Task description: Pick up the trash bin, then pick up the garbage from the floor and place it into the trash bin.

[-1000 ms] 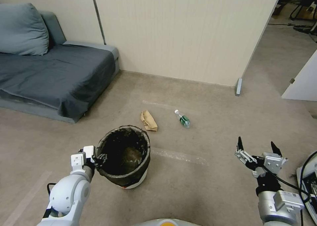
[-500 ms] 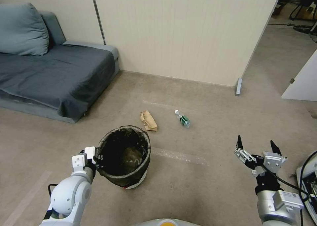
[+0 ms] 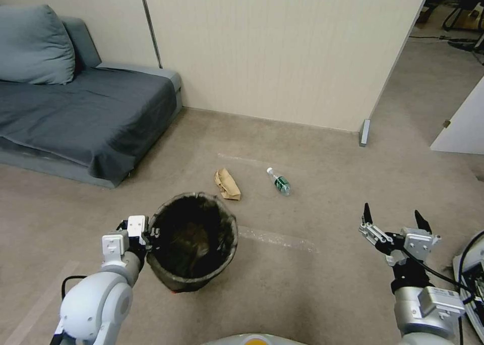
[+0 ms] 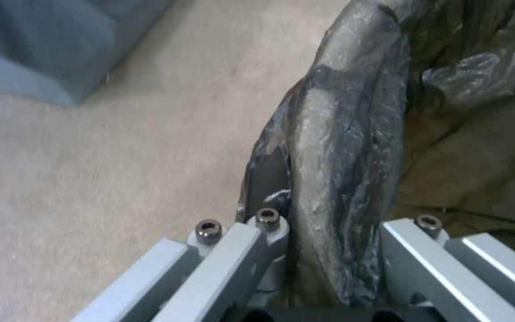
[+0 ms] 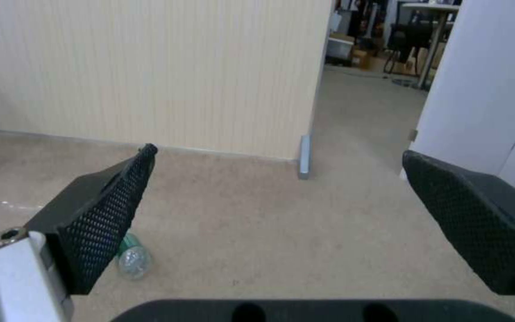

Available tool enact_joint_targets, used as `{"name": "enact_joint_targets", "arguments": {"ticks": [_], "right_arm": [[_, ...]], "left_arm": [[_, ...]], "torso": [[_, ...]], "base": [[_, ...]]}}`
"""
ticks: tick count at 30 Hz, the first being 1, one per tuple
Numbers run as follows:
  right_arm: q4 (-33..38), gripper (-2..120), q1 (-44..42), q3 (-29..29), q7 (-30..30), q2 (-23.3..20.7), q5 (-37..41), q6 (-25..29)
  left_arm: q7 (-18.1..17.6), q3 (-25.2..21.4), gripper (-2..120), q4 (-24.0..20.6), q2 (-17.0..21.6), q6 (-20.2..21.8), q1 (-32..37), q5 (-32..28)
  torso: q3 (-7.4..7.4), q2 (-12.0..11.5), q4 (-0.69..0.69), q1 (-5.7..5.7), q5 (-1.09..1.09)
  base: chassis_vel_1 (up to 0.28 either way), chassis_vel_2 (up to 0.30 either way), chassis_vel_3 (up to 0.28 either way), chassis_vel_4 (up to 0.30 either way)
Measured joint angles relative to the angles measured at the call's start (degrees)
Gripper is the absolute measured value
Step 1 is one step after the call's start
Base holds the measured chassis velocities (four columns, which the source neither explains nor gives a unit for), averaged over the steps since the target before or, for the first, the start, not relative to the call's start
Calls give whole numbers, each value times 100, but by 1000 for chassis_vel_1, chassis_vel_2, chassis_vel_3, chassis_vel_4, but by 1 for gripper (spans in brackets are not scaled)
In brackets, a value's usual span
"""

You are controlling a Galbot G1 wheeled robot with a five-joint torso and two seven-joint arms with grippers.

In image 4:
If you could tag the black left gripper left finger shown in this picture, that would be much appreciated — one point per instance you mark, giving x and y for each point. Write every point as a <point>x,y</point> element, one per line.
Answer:
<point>221,268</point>

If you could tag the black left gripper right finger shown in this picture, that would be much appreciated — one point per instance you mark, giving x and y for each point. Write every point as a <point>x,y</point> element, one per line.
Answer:
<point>454,268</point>

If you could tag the trash bin with grey bag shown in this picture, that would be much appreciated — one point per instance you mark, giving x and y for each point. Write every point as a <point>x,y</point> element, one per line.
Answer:
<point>396,134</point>

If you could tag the blue-grey upholstered furniture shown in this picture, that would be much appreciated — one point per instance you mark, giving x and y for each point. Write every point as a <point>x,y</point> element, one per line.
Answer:
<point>47,43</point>

